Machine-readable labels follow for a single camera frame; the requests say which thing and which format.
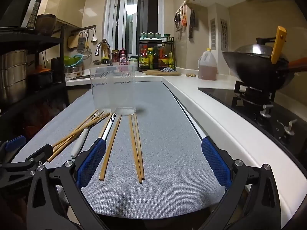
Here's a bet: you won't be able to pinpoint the microwave oven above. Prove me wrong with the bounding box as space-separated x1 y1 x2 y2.
1 0 42 30

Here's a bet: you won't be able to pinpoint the hanging kitchen knife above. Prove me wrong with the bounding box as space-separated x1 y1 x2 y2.
188 9 196 39

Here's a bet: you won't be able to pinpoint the white jar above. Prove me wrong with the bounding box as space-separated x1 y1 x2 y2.
130 58 138 66

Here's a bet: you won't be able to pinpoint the plastic oil jug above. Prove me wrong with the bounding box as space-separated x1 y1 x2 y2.
198 48 218 80

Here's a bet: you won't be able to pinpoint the red jar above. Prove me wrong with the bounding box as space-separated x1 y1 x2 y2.
112 50 119 62

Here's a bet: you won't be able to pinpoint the yellow handled spatula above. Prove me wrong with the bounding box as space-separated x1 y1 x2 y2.
271 26 287 64

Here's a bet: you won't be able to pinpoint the large steel pot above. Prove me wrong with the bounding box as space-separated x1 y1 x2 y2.
1 50 27 103

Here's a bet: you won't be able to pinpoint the chrome kitchen faucet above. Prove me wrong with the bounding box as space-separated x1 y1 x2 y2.
95 39 112 66

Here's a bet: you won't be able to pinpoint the grey table mat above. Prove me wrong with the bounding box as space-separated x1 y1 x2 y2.
10 80 229 217

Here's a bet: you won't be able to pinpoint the green colander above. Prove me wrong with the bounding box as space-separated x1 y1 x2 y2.
64 54 83 68

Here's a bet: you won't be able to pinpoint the pink dish soap bottle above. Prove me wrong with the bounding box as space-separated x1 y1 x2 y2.
119 48 128 65

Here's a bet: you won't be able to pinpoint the blue checked cloth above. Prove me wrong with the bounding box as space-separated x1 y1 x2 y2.
161 67 174 72

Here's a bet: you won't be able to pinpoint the black shelf rack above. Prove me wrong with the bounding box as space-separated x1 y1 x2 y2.
1 24 66 104

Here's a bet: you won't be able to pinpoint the steel wok lid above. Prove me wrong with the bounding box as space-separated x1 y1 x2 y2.
223 36 286 63

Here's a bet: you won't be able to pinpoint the black wok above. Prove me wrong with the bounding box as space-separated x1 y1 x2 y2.
223 51 295 91

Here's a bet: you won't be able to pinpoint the ginger pieces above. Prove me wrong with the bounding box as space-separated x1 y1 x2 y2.
186 73 196 77

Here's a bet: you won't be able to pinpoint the round wooden cutting board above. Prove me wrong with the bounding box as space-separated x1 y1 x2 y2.
142 70 181 76

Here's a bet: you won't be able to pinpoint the white handled fork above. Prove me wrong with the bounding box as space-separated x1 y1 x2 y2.
70 124 94 159

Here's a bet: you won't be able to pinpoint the hanging white ladle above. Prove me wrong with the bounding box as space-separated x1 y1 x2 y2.
92 28 98 43

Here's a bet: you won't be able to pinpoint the black gas stove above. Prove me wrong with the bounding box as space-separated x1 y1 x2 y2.
198 81 306 157

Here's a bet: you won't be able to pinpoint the hanging metal grater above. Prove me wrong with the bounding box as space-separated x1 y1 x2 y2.
77 31 87 53

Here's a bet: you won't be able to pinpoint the dark bowl on shelf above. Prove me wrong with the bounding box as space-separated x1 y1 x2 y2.
35 14 57 36

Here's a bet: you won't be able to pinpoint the black spice rack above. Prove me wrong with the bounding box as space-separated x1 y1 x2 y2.
138 32 176 71

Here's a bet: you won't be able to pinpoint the clear plastic container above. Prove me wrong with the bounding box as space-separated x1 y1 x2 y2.
89 64 136 115

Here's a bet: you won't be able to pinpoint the hanging utensil set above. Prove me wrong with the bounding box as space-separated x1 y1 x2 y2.
174 2 187 32

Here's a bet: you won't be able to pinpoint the white patterned ceramic spoon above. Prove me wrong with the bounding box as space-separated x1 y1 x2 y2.
101 113 116 141

